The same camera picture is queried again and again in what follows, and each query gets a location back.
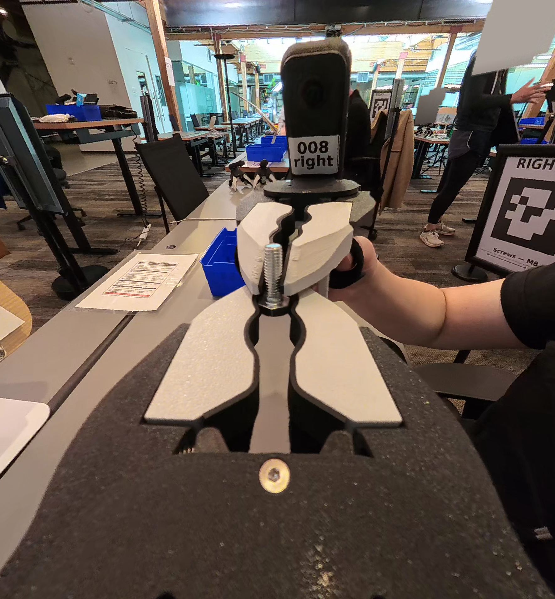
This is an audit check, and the small marker sign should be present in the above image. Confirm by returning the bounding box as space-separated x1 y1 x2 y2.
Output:
369 90 393 123

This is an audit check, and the person's right hand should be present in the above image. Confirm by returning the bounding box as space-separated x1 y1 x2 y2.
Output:
328 236 398 336

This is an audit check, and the blue parts bin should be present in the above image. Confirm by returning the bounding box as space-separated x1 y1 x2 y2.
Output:
200 228 246 298

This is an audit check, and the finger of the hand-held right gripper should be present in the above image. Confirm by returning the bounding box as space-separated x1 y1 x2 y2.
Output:
236 201 295 296
282 201 354 296

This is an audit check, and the wooden board with printed sheet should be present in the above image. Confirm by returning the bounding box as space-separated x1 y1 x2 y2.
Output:
0 261 33 377

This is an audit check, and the brown coat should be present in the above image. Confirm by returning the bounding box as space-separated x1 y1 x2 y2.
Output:
372 110 416 211

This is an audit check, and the laminated instruction sheet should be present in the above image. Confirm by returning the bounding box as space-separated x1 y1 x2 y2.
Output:
75 252 200 313

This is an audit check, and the silver hex bolt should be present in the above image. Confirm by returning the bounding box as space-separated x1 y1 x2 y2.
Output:
262 243 284 304

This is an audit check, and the wooden standing desk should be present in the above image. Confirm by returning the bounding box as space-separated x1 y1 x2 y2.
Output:
32 117 162 218

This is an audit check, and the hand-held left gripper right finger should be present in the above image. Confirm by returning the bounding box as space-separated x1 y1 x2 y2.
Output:
288 288 405 430

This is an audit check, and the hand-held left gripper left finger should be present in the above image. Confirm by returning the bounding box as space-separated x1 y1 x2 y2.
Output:
143 285 263 426

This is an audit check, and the person's right forearm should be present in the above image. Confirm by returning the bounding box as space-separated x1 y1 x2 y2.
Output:
390 274 510 351

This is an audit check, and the black display on stand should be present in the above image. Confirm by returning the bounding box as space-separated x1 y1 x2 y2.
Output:
0 94 110 301

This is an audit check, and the black framed marker sign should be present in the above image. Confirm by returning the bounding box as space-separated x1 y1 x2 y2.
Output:
452 144 555 284

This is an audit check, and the person's black shirt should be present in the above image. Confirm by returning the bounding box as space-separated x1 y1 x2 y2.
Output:
465 253 555 599

